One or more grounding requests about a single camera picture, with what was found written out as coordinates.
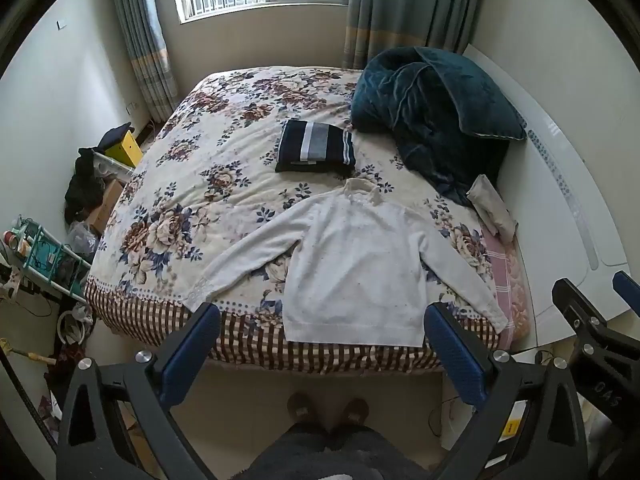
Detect teal storage rack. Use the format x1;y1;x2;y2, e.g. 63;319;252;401
11;216;93;306

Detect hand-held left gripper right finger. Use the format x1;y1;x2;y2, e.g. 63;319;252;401
423;302;589;480

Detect brown slipper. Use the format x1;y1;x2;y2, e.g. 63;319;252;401
339;398;370;430

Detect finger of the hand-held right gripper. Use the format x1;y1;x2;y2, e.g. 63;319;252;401
552;277;615;357
612;270;640;315

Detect cardboard box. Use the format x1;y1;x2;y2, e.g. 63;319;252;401
87;180;124;236

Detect folded dark striped sweater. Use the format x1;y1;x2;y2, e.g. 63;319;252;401
275;120;357;173

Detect person's dark pants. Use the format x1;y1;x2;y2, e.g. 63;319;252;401
244;422;437;480

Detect clear plastic bag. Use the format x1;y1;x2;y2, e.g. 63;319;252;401
66;221;99;261

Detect pink mattress pad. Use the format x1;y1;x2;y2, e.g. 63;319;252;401
481;232;532;348

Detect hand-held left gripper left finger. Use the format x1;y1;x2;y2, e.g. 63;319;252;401
56;302;222;480

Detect beige cloth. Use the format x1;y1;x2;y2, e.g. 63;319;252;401
466;175;519;240

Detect grey-blue curtain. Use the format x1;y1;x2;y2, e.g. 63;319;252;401
341;0;487;70
107;0;179;123

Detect white headboard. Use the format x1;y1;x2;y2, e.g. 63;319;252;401
462;44;640;348

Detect teal quilt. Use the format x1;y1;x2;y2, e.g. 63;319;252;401
350;46;527;207

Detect black clothes pile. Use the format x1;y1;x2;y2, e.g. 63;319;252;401
64;147;112;225

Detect floral blanket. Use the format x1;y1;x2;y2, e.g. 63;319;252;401
82;66;503;375

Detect white sweater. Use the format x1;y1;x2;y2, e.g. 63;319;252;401
189;177;509;348

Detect yellow box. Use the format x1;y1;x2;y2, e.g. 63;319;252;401
103;129;142;169

